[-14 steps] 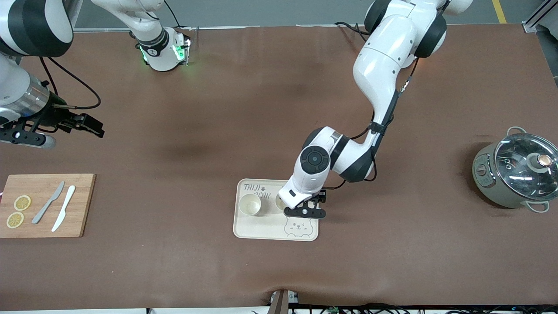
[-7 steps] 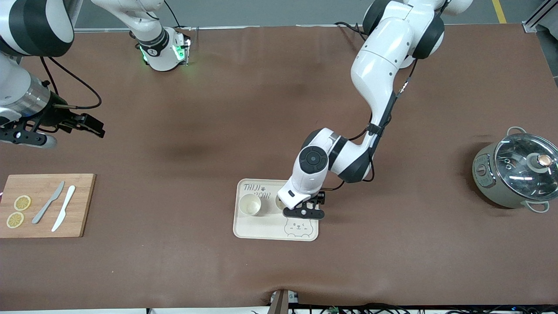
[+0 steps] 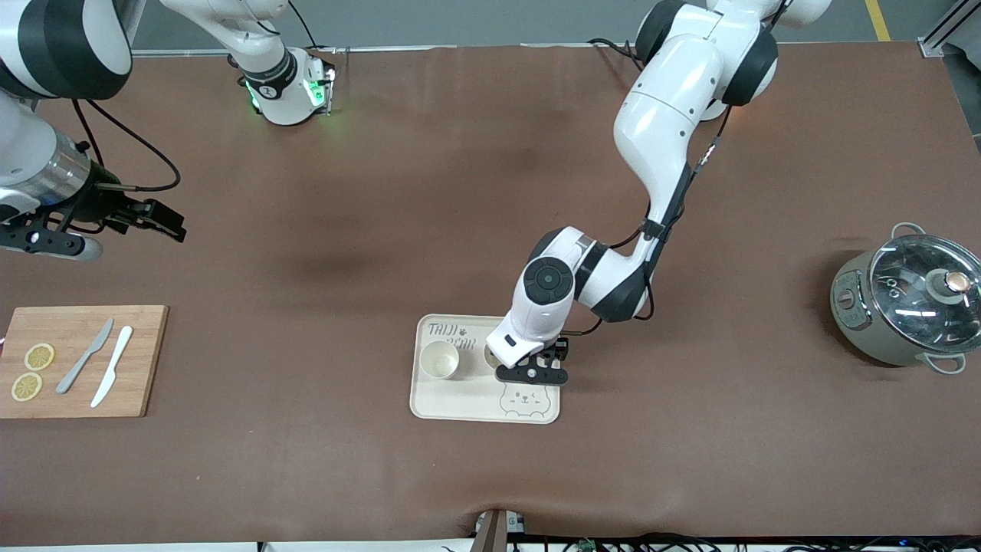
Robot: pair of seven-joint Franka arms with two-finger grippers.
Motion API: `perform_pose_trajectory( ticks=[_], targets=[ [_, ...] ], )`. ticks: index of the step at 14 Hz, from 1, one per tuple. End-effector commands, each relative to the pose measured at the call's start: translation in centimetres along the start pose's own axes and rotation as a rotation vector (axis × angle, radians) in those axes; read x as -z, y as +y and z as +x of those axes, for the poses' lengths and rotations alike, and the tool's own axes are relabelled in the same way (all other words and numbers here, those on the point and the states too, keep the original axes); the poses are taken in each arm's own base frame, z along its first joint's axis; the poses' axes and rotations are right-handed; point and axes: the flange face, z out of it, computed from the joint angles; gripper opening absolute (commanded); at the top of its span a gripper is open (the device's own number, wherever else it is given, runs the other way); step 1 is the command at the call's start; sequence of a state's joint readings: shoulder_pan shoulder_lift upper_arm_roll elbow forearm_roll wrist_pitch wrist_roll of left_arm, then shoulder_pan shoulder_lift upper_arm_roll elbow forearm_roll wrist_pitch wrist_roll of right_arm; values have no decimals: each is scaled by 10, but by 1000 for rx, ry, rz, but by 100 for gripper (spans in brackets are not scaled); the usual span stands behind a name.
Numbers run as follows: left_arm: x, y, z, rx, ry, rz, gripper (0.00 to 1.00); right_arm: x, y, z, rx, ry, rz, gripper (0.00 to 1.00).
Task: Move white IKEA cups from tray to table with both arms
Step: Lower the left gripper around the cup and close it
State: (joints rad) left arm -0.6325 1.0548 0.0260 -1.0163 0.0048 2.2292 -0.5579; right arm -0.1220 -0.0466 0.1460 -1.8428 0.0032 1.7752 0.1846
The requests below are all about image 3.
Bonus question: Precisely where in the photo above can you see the cream tray with bear print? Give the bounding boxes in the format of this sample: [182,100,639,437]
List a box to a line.
[409,314,562,425]

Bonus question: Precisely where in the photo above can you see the grey plastic knife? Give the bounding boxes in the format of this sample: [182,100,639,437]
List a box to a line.
[55,318,115,395]

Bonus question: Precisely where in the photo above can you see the white plastic knife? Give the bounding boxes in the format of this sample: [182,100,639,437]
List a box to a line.
[90,326,134,409]

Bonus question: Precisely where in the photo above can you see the brown table cover mat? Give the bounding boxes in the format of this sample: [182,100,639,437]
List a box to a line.
[0,42,981,547]

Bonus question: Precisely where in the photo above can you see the bamboo cutting board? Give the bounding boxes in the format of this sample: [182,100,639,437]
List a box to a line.
[0,305,169,419]

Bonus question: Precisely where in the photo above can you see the grey-green electric cooking pot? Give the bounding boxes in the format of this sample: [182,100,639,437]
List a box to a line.
[830,222,981,375]

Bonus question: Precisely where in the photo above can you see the glass pot lid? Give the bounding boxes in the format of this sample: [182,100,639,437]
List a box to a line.
[870,234,981,355]

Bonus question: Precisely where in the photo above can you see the table edge clamp bracket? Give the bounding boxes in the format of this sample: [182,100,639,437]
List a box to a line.
[474,508,528,552]

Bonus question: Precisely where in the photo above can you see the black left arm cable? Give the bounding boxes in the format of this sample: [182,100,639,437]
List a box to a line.
[563,107,733,338]

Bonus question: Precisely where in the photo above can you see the black right arm base cable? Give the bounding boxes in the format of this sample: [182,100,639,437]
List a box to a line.
[287,0,323,51]

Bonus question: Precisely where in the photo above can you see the black left arm base cables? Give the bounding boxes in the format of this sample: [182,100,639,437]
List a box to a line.
[587,37,641,64]

